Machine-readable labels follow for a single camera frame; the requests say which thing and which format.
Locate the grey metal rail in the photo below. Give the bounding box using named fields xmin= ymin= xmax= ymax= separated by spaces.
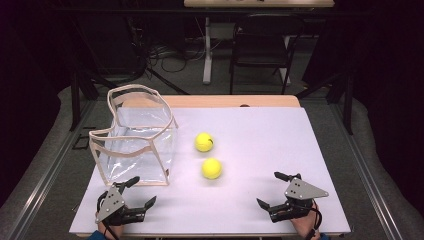
xmin=328 ymin=98 xmax=404 ymax=240
xmin=6 ymin=99 xmax=98 ymax=240

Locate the white desk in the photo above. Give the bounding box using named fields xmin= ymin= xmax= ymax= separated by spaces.
xmin=183 ymin=0 xmax=335 ymax=86

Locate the black metal stand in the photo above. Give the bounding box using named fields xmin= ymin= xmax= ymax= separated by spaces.
xmin=294 ymin=71 xmax=354 ymax=136
xmin=68 ymin=71 xmax=101 ymax=132

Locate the black floor frame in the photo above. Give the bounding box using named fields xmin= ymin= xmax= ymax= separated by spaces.
xmin=72 ymin=126 xmax=98 ymax=151

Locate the dark curtain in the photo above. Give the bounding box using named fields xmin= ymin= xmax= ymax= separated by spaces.
xmin=0 ymin=0 xmax=73 ymax=208
xmin=333 ymin=0 xmax=424 ymax=218

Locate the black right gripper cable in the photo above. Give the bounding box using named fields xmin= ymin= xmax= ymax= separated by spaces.
xmin=304 ymin=201 xmax=324 ymax=240

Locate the bundle of floor cables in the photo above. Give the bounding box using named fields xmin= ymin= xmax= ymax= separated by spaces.
xmin=148 ymin=43 xmax=208 ymax=74

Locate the black folding chair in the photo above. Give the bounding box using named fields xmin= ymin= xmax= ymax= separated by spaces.
xmin=229 ymin=13 xmax=306 ymax=96

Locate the yellow tennis ball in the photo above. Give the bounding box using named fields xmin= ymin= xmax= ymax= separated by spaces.
xmin=194 ymin=132 xmax=215 ymax=153
xmin=201 ymin=157 xmax=223 ymax=180

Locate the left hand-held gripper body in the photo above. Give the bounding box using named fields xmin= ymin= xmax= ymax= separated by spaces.
xmin=94 ymin=184 xmax=148 ymax=228

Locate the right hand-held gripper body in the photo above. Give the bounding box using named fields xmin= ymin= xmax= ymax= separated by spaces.
xmin=269 ymin=177 xmax=330 ymax=224

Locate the person's right hand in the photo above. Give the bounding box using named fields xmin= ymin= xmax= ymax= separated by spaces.
xmin=289 ymin=199 xmax=324 ymax=239

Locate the clear plastic bag beige trim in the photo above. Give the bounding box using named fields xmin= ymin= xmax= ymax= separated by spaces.
xmin=88 ymin=83 xmax=179 ymax=187

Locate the person's left hand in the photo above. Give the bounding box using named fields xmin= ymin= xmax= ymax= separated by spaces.
xmin=96 ymin=221 xmax=125 ymax=240

